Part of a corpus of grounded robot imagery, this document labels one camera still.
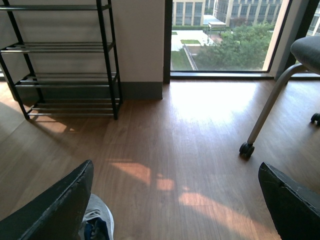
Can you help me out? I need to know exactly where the grey office chair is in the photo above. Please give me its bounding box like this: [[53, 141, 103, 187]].
[[239, 35, 320, 158]]

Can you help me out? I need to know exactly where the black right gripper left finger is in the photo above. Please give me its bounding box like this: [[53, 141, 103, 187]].
[[0, 160, 94, 240]]

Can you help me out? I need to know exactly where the black metal shoe rack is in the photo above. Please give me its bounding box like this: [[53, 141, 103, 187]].
[[0, 0, 123, 120]]

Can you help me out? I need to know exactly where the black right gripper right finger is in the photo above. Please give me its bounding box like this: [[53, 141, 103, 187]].
[[258, 162, 320, 240]]

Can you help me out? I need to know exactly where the grey knit sneaker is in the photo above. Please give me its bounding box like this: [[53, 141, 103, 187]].
[[78, 193, 115, 240]]

